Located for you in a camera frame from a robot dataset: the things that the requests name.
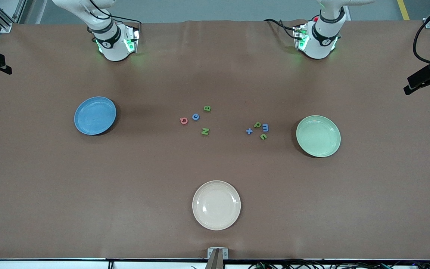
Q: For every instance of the blue foam letter C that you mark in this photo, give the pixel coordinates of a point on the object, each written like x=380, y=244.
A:
x=193, y=117

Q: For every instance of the cream plate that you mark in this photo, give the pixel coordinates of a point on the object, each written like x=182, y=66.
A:
x=217, y=205

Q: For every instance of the brown table mat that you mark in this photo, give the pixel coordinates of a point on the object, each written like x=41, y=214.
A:
x=125, y=186

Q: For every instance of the blue plate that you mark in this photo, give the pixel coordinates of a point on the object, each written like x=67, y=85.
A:
x=95, y=119

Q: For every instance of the pink foam letter D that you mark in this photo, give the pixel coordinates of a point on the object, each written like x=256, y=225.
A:
x=184, y=120

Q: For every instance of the grey metal bracket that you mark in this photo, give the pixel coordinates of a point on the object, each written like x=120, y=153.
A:
x=210, y=253

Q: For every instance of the green plate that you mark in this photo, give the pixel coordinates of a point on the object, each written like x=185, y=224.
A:
x=317, y=142

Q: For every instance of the green foam letter N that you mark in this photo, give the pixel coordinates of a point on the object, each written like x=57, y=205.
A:
x=205, y=131

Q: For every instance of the green foam letter u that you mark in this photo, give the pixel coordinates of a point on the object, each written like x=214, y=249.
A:
x=262, y=135

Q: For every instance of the green foam letter B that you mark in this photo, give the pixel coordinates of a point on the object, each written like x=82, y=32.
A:
x=207, y=108

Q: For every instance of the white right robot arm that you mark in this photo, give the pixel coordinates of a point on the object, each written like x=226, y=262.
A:
x=114, y=45

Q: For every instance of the blue foam letter m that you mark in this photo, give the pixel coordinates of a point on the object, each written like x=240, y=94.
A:
x=265, y=127

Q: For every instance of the green foam letter p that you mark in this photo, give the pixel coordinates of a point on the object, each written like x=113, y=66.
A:
x=256, y=124

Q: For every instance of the camera mount post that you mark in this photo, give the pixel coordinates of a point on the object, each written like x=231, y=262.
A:
x=215, y=263

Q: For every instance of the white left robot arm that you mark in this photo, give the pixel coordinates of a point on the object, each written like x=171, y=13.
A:
x=321, y=41

